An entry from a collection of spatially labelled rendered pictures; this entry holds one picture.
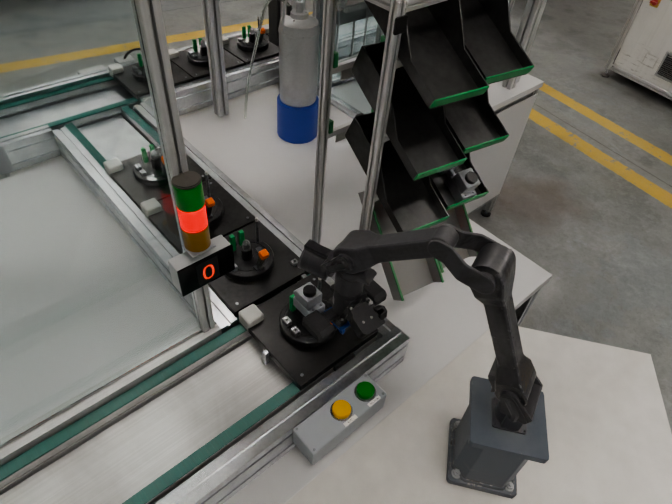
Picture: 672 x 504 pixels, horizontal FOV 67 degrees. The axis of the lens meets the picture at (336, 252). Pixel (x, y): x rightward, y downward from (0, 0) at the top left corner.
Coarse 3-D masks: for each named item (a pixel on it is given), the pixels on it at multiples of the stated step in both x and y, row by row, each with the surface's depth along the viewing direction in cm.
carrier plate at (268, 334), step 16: (288, 288) 129; (272, 304) 125; (272, 320) 122; (256, 336) 118; (272, 336) 119; (336, 336) 120; (352, 336) 120; (368, 336) 120; (272, 352) 116; (288, 352) 116; (304, 352) 116; (320, 352) 116; (336, 352) 117; (288, 368) 113; (304, 368) 113; (320, 368) 113; (304, 384) 111
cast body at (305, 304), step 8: (304, 288) 113; (312, 288) 113; (296, 296) 115; (304, 296) 113; (312, 296) 113; (320, 296) 114; (296, 304) 117; (304, 304) 113; (312, 304) 114; (320, 304) 115; (304, 312) 115; (320, 312) 116
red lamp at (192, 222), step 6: (180, 210) 89; (198, 210) 90; (204, 210) 91; (180, 216) 90; (186, 216) 89; (192, 216) 90; (198, 216) 90; (204, 216) 92; (180, 222) 92; (186, 222) 90; (192, 222) 90; (198, 222) 91; (204, 222) 92; (186, 228) 92; (192, 228) 91; (198, 228) 92; (204, 228) 93
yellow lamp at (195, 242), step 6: (186, 234) 93; (192, 234) 92; (198, 234) 93; (204, 234) 94; (186, 240) 94; (192, 240) 94; (198, 240) 94; (204, 240) 95; (210, 240) 97; (186, 246) 96; (192, 246) 95; (198, 246) 95; (204, 246) 96
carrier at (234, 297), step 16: (256, 224) 132; (240, 240) 134; (256, 240) 137; (272, 240) 141; (240, 256) 133; (256, 256) 133; (272, 256) 134; (288, 256) 137; (240, 272) 129; (256, 272) 130; (272, 272) 133; (288, 272) 133; (304, 272) 134; (224, 288) 128; (240, 288) 128; (256, 288) 128; (272, 288) 129; (240, 304) 125; (256, 304) 127
